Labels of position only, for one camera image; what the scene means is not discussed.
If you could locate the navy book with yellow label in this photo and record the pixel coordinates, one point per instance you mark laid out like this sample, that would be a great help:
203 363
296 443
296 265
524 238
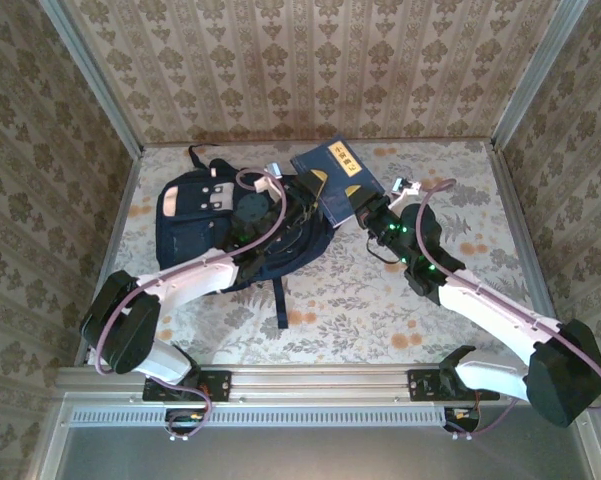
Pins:
330 165

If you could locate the navy backpack with pink trim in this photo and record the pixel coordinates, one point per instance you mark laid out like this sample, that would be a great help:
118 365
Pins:
190 240

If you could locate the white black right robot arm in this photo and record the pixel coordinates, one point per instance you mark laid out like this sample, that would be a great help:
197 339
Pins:
495 310

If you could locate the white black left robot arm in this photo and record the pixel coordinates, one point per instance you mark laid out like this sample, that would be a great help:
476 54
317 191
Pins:
195 282

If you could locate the floral table cover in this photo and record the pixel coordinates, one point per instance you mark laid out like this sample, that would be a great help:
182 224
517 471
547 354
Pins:
355 310

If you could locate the grey metal panel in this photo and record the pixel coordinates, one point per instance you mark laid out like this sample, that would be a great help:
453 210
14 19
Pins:
305 455

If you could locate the aluminium table side rail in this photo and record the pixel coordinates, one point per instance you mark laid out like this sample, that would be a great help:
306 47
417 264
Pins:
506 175
112 250

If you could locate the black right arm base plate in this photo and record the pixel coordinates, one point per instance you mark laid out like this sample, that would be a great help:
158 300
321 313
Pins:
422 385

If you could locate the aluminium mounting rail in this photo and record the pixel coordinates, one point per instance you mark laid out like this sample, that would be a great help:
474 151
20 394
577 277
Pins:
320 382

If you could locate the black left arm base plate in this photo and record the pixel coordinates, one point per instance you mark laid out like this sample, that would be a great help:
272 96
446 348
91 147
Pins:
220 385

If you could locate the aluminium upright frame post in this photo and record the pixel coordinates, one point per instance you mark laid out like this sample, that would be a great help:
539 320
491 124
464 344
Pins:
94 75
536 75

